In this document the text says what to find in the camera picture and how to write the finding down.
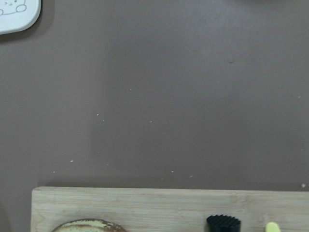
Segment bread slice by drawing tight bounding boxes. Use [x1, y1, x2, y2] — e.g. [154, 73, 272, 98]
[53, 218, 126, 232]

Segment cream rabbit tray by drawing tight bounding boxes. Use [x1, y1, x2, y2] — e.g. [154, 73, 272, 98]
[0, 0, 42, 35]

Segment wooden cutting board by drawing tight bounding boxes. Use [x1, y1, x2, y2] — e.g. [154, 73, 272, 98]
[30, 187, 309, 232]

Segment steel muddler black tip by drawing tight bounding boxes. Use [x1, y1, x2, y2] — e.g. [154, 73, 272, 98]
[206, 215, 241, 232]

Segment yellow plastic knife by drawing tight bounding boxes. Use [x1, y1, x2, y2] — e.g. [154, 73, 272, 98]
[265, 222, 281, 232]

